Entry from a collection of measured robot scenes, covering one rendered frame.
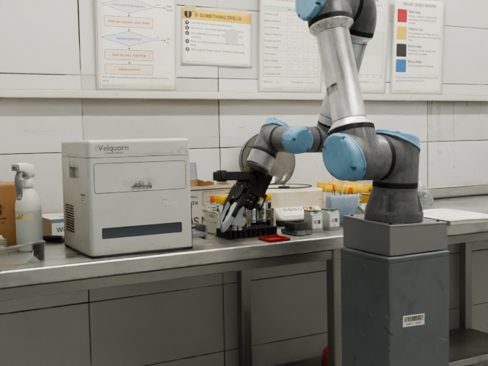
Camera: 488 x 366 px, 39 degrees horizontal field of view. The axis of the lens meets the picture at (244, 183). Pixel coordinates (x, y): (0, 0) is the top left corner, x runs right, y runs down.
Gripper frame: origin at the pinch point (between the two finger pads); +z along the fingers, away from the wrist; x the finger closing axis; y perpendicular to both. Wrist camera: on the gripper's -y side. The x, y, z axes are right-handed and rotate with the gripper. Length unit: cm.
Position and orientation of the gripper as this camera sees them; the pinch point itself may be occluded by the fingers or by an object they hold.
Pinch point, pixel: (222, 226)
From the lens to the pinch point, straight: 198.4
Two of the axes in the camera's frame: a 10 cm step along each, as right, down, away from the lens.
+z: -4.2, 8.9, -1.9
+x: -4.8, -0.4, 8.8
